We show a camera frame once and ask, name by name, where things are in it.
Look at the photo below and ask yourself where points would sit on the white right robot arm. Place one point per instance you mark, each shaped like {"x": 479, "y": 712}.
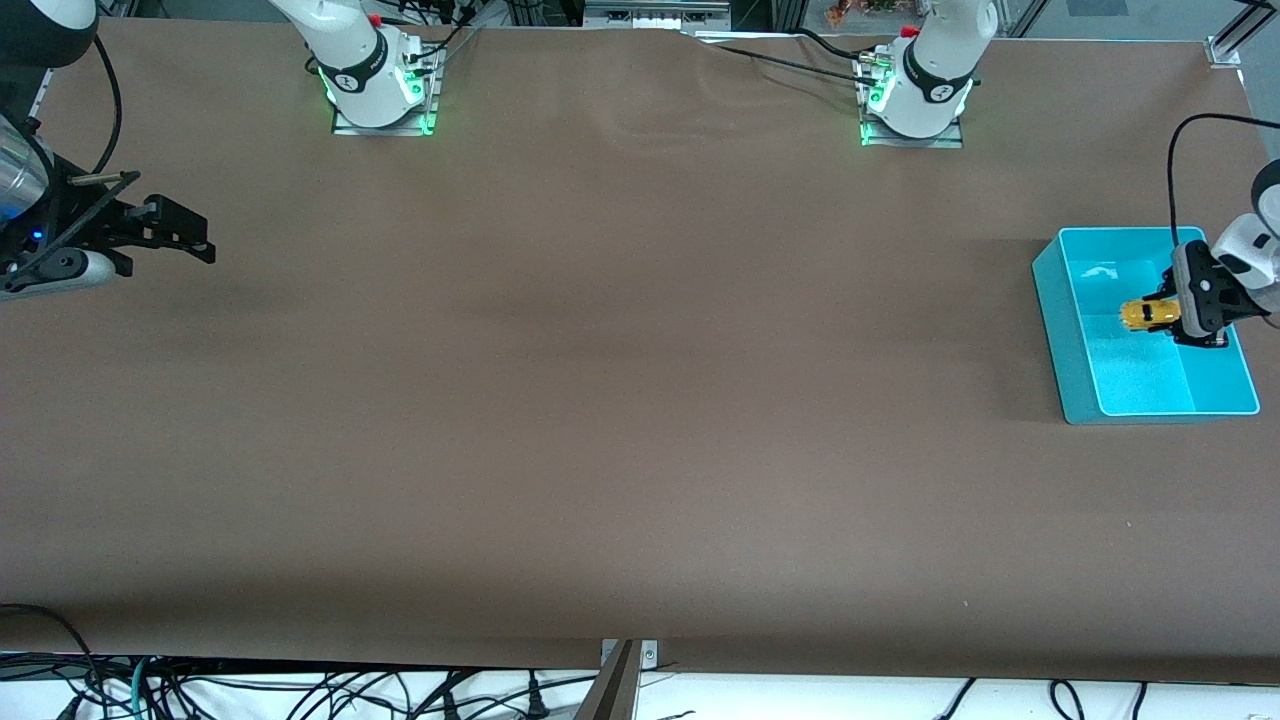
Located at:
{"x": 360, "y": 60}

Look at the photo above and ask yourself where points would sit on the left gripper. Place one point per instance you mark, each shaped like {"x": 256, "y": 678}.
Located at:
{"x": 1192, "y": 322}

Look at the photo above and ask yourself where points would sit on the small metal table bracket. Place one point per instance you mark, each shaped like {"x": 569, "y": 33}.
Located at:
{"x": 648, "y": 655}

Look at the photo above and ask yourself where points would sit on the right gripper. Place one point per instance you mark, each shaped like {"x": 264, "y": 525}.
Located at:
{"x": 92, "y": 222}

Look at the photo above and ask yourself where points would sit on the turquoise plastic bin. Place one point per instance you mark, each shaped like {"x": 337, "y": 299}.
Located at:
{"x": 1130, "y": 385}

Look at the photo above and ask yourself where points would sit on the yellow beetle toy car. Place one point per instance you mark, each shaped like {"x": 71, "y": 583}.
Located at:
{"x": 1145, "y": 315}

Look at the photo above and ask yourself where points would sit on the grey power strip box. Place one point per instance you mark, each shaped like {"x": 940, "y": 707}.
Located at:
{"x": 655, "y": 12}

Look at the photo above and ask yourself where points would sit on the colourful background objects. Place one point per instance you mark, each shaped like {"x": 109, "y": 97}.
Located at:
{"x": 860, "y": 10}

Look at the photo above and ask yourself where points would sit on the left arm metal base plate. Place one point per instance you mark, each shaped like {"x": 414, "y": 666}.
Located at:
{"x": 920, "y": 142}

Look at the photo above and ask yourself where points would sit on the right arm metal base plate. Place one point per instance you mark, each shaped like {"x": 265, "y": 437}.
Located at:
{"x": 432, "y": 110}

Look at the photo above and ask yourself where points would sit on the aluminium corner profile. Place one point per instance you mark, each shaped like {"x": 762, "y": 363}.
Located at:
{"x": 1225, "y": 45}

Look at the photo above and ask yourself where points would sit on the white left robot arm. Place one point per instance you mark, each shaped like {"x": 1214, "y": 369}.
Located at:
{"x": 935, "y": 60}

